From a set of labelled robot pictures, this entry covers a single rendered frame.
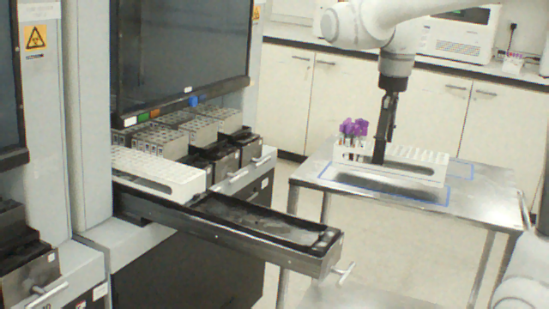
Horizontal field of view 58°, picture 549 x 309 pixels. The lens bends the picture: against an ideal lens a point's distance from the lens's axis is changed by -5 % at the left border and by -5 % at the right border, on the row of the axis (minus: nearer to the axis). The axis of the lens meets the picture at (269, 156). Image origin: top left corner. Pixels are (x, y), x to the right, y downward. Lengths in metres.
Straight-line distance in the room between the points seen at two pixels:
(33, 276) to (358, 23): 0.83
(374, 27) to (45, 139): 0.72
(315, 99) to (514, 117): 1.28
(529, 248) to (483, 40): 2.43
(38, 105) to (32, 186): 0.16
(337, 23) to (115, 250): 0.70
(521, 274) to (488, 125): 2.44
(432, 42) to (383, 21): 2.15
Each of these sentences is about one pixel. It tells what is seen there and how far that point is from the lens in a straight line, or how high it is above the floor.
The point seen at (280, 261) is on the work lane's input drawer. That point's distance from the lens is 1.09.
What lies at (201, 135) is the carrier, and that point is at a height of 0.86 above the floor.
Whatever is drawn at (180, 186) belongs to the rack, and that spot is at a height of 0.86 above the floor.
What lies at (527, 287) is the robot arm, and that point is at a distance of 0.88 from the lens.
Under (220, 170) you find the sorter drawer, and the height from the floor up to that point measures 0.77.
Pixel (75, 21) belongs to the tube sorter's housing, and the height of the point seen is 1.22.
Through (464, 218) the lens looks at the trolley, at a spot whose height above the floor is 0.82.
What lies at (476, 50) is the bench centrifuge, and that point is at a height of 0.99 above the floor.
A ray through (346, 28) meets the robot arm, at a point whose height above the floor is 1.23.
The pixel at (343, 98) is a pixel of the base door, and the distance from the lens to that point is 3.46.
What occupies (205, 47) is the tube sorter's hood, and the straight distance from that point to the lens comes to 1.45.
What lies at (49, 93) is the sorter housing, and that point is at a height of 1.08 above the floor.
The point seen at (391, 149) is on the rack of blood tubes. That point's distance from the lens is 1.40.
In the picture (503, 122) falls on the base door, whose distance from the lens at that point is 3.30.
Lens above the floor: 1.35
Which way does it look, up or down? 21 degrees down
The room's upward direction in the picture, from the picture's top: 5 degrees clockwise
